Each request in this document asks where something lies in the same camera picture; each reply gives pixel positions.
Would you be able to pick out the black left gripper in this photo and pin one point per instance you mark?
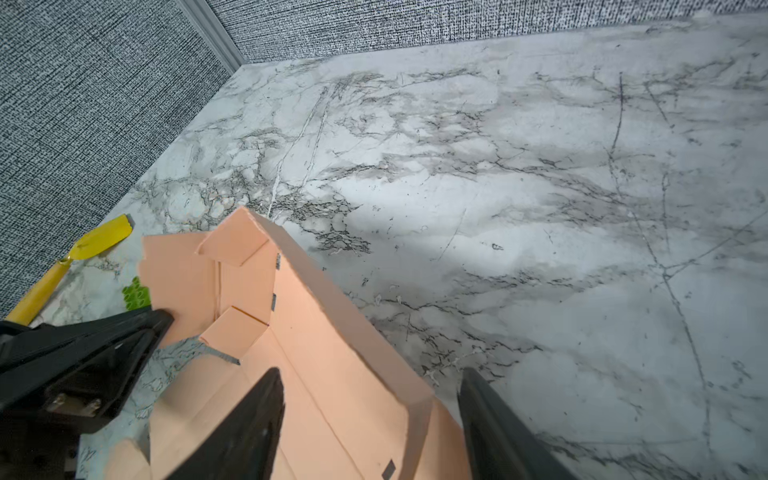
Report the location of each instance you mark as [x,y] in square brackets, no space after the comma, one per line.
[61,382]

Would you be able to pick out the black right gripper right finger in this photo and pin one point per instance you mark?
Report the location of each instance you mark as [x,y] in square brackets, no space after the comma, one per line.
[498,443]

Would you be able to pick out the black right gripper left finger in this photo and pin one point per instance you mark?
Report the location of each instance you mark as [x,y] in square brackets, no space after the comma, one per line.
[244,445]

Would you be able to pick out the yellow toy shovel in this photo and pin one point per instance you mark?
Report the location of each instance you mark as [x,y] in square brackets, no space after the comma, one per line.
[90,245]

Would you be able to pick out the small green tag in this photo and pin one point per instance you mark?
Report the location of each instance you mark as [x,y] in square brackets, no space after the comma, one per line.
[135,295]

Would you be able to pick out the aluminium corner frame post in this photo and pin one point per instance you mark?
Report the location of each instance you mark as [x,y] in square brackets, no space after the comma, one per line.
[207,24]

